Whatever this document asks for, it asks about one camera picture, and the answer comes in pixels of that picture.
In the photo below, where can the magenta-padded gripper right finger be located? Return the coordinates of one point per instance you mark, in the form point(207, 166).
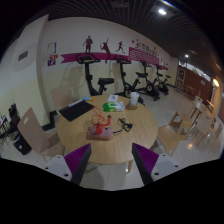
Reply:
point(145, 160)

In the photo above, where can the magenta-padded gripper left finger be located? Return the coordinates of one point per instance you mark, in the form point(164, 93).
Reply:
point(77, 160)

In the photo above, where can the red charger block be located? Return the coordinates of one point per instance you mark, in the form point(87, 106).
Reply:
point(99, 129)

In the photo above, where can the light wooden chair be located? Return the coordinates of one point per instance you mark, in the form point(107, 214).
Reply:
point(168, 136)

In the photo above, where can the pink power strip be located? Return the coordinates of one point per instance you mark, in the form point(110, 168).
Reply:
point(106, 134)

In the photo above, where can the black flat mat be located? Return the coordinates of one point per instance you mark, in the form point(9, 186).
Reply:
point(76, 110)

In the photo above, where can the brown round coaster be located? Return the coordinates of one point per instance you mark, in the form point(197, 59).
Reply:
point(130, 107)

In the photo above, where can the black bag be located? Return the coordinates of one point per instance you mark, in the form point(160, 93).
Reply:
point(22, 145)

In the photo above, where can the blue and orange pen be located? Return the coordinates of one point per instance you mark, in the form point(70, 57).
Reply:
point(88, 99)

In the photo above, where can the green wet wipes pack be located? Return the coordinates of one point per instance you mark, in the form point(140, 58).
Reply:
point(113, 106)

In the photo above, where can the white cup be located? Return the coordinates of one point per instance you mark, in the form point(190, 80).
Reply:
point(134, 98)

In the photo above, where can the small white box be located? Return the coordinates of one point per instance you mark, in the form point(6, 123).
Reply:
point(112, 98)

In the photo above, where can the group of wooden tables and chairs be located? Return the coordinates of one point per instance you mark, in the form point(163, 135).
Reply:
point(203, 121)

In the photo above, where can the black exercise bike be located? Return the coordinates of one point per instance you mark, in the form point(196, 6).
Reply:
point(106, 81)
point(123, 61)
point(149, 88)
point(161, 85)

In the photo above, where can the purple and red wall poster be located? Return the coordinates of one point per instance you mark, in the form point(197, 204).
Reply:
point(52, 60)

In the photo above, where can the magenta sports wall decal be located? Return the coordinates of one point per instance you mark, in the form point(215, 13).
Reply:
point(100, 56)

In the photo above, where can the white wall poster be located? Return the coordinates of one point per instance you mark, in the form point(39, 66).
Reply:
point(52, 48)

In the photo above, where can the grey wall sign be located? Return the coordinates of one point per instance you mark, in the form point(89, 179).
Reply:
point(23, 55)

